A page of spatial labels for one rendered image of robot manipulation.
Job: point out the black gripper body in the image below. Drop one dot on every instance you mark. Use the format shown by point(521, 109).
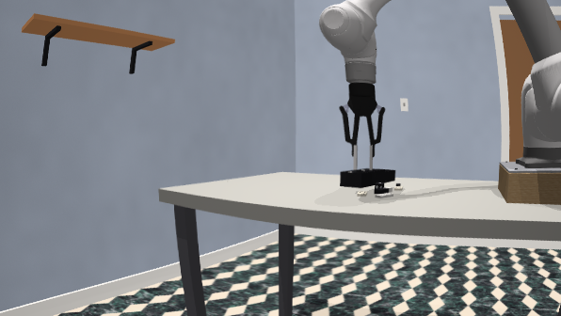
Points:
point(361, 93)

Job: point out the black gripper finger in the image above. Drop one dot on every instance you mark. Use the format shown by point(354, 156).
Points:
point(381, 111)
point(353, 141)

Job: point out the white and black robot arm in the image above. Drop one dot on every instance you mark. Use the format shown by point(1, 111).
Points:
point(349, 27)

